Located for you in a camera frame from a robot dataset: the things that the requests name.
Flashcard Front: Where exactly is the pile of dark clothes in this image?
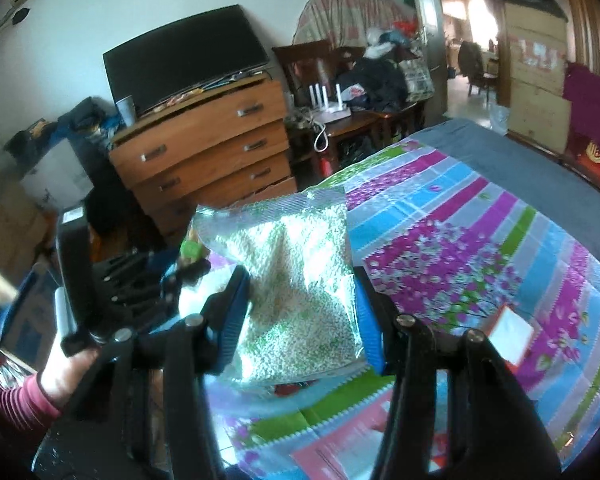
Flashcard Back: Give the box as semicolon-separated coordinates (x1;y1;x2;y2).
337;22;436;111

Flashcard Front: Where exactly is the grey blanket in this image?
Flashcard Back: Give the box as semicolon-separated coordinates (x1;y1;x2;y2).
405;117;600;241

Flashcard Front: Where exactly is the white cabinet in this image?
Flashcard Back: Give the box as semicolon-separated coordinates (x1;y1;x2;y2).
20;137;96;211

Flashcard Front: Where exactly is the pink box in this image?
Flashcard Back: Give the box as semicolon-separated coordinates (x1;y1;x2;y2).
292;402;396;480

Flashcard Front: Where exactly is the clear bag of green-white puffs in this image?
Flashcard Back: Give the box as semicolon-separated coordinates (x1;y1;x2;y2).
187;187;368;386

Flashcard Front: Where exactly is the grey door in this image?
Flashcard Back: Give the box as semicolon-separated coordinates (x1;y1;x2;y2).
412;0;448;81

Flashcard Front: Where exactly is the striped chair cover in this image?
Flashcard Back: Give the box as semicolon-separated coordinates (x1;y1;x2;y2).
292;0;416;51

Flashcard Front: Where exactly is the black television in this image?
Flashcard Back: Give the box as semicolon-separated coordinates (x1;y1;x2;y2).
102;4;271;116

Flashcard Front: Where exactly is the stack of cardboard boxes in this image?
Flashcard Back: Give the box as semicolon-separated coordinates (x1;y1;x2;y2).
502;0;571;156

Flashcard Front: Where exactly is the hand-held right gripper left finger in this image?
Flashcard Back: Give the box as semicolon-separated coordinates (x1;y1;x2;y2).
32;264;253;480

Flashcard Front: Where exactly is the purple blue printed bedsheet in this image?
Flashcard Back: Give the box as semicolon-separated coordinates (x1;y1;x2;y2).
200;137;600;480

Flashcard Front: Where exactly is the dark wooden desk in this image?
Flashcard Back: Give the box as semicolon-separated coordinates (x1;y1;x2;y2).
285;102;428;186

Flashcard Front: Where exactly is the grey paper cup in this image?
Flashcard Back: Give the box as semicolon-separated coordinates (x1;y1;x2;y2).
115;95;137;128

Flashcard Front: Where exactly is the orange carton box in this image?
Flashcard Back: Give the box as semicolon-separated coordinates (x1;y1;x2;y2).
482;304;536;368

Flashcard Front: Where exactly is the wooden chest of drawers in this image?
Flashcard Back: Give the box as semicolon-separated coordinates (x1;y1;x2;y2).
109;77;301;241

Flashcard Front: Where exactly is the brown cardboard box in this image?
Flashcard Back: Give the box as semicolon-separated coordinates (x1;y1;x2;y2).
0;195;51;281

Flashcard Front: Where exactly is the chair with dark jacket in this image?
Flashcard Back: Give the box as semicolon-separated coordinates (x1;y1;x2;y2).
457;40;498;98

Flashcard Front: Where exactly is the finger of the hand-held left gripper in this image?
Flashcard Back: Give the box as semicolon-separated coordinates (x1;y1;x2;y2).
105;259;213;321
94;246;181;281

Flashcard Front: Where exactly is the white router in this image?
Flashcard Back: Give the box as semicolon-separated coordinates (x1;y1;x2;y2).
307;82;353;123

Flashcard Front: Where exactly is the white plastic bag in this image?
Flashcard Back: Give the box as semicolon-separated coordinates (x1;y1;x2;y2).
489;104;511;136

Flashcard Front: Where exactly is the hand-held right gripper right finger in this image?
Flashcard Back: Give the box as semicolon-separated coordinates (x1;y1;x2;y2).
352;265;563;480

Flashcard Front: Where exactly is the white coiled cable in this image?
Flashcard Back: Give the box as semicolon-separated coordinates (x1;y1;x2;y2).
312;122;331;153

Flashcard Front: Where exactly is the person's left forearm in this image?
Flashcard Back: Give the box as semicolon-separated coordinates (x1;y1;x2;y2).
0;372;63;441

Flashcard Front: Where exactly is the magenta cloth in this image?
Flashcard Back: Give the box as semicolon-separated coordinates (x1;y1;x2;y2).
562;62;600;153

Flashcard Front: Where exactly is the dark wooden chair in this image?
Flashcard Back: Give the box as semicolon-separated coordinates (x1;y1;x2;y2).
271;39;341;111

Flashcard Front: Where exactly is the person's left hand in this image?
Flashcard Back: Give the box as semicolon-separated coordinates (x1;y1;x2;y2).
37;332;103;411

